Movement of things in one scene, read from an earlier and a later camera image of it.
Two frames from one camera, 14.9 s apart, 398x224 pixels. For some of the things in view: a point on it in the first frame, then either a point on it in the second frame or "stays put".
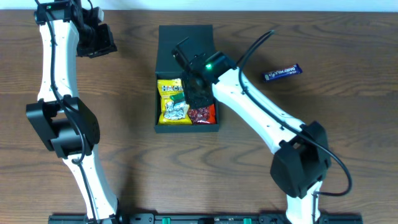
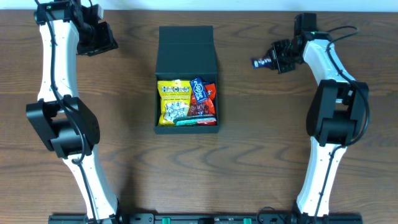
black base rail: x=204 y=219 stays put
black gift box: x=201 y=38 stays put
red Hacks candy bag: x=206 y=114 stays put
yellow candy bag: x=171 y=112 stays put
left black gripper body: x=101 y=50 stays put
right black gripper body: x=196 y=101 to x=280 y=56
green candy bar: x=178 y=97 to x=204 y=121
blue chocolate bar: x=294 y=70 to x=262 y=63
